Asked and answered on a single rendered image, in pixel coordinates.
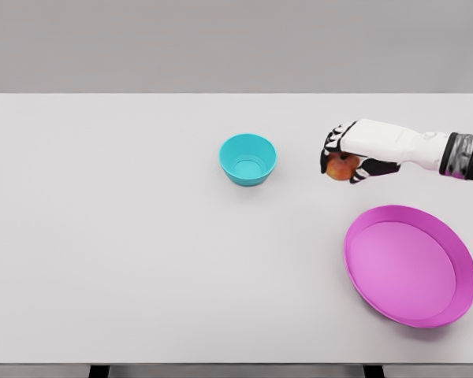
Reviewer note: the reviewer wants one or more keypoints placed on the blue bowl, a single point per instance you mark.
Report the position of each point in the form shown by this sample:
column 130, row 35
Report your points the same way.
column 248, row 159

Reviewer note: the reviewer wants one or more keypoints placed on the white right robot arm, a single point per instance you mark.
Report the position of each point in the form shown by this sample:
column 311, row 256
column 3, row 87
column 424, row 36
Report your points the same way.
column 449, row 151

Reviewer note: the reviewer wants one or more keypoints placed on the pink plate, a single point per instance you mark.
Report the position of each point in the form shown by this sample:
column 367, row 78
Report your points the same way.
column 408, row 267

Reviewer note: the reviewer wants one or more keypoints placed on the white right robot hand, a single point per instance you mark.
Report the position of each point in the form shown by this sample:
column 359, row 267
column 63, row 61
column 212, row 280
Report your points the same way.
column 372, row 138

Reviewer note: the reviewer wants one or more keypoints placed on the red apple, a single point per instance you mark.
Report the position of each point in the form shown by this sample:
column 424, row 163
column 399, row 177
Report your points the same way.
column 341, row 167

